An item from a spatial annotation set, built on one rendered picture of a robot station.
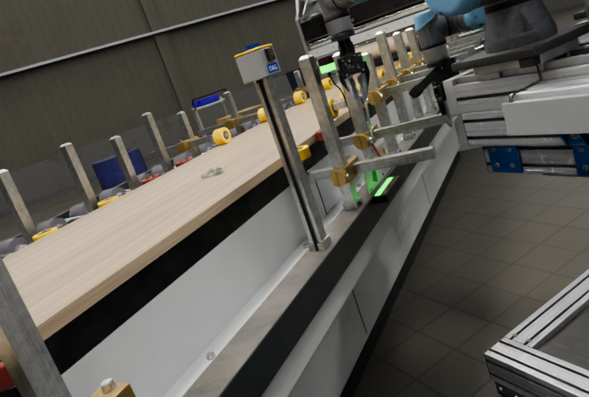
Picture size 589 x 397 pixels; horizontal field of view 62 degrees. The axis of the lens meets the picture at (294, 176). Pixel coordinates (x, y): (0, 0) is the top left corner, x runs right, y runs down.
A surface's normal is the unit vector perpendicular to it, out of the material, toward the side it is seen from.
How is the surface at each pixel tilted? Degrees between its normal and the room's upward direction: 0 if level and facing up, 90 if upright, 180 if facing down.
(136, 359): 90
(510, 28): 72
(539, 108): 90
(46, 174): 90
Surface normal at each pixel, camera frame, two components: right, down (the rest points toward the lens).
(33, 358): 0.85, -0.18
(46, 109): 0.47, 0.04
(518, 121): -0.83, 0.38
